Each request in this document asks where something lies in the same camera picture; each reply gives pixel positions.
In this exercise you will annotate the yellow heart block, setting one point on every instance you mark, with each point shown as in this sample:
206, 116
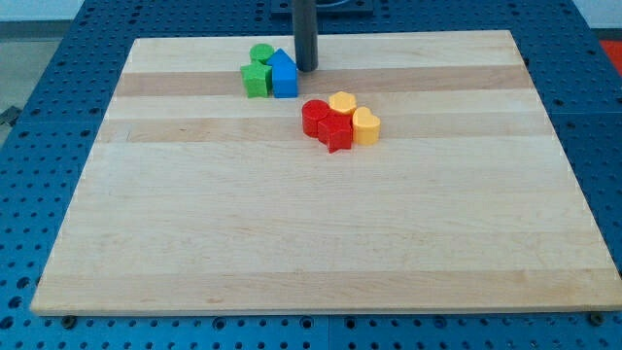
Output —
366, 127

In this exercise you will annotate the yellow hexagon block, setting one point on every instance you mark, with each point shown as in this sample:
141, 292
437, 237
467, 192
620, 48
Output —
343, 102

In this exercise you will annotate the red star block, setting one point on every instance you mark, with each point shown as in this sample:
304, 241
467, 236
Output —
335, 131

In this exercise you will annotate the red cylinder block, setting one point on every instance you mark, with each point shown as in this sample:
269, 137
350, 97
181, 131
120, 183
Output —
313, 111

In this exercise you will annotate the blue house-shaped block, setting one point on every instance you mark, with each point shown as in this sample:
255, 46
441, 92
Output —
284, 75

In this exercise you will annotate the green star block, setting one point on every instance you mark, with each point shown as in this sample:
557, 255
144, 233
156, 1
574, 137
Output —
256, 78

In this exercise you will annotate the light wooden board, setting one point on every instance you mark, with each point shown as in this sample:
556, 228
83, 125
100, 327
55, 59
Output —
198, 200

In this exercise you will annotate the green cylinder block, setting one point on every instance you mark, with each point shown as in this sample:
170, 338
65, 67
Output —
261, 52

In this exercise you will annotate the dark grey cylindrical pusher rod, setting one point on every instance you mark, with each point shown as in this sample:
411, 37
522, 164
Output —
305, 30

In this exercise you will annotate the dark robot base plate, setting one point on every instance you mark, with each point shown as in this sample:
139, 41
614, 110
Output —
283, 8

